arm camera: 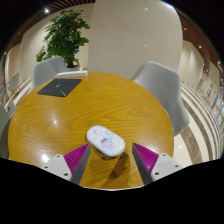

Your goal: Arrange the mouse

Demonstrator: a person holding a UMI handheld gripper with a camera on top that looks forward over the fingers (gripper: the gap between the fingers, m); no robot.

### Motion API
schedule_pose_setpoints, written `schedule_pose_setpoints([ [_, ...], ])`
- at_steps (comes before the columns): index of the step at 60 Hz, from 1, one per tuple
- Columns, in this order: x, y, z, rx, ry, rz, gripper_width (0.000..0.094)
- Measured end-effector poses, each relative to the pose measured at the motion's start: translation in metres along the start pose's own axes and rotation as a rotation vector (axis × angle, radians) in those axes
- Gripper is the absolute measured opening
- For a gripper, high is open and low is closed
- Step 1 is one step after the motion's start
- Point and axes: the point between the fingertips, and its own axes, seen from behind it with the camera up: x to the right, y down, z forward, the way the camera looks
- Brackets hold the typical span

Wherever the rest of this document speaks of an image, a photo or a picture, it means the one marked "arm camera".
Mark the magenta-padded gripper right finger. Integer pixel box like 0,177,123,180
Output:
131,142,184,186

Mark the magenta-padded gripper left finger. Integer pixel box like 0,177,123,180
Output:
41,142,92,186

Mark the white cartoon-print computer mouse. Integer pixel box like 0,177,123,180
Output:
86,125,127,158

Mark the black mouse pad green line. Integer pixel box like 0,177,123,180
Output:
36,77,83,98

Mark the grey shell chair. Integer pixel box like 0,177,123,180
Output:
7,70,21,94
0,103,12,160
132,60,191,138
29,55,69,96

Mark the white power strip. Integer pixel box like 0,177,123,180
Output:
54,69,89,80

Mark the red white poster board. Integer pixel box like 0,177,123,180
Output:
203,79,216,104

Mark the green potted plant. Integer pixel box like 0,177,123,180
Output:
35,9,91,70

